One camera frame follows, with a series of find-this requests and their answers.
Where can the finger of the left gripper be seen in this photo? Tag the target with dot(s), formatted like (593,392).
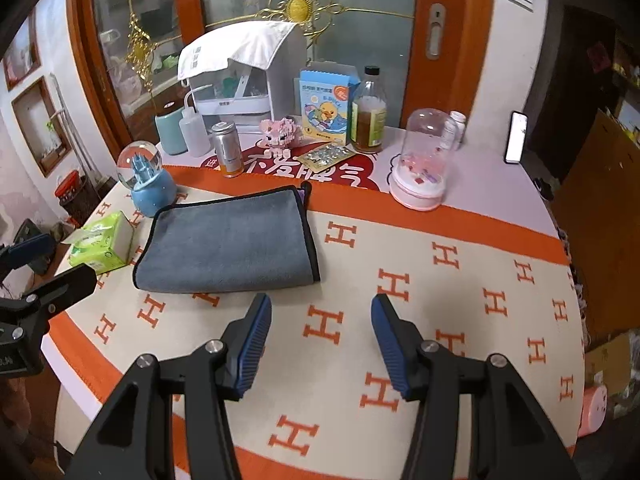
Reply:
(21,254)
(55,296)

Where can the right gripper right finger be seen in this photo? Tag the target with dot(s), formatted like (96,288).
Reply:
(512,437)

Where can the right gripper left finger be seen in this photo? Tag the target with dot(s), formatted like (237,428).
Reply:
(131,437)

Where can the purple and grey towel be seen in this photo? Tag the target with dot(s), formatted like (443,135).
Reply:
(249,243)

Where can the green tissue pack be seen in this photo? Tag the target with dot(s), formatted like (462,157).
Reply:
(102,244)

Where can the red lidded jar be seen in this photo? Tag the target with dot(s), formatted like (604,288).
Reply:
(68,187)

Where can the blue castle snow globe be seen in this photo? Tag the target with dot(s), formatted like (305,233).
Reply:
(140,168)

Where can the teal cup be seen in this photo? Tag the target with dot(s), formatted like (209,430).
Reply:
(168,128)

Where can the white squeeze bottle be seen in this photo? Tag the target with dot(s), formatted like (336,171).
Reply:
(193,128)

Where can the silver and orange can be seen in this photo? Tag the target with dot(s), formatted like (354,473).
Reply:
(228,149)

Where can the white plastic storage box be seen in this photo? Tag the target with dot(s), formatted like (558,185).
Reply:
(247,95)

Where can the pink block pig figure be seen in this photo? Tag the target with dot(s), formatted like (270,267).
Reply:
(279,136)

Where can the pink base glass dome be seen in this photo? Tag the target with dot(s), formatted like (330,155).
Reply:
(418,178)

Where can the smartphone with lit screen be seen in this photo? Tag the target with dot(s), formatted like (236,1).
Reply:
(516,138)

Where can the white cloth on box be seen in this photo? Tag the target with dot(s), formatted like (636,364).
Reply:
(252,43)

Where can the foil candy packet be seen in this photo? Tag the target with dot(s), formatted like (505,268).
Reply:
(324,157)

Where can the blue duck picture box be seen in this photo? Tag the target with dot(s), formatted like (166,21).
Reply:
(326,102)

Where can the glass bottle with amber liquid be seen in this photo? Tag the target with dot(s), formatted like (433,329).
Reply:
(369,109)

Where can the wooden glass sliding door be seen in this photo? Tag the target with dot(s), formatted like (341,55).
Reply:
(430,52)

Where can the wooden wall shelf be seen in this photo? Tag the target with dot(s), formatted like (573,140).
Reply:
(41,127)

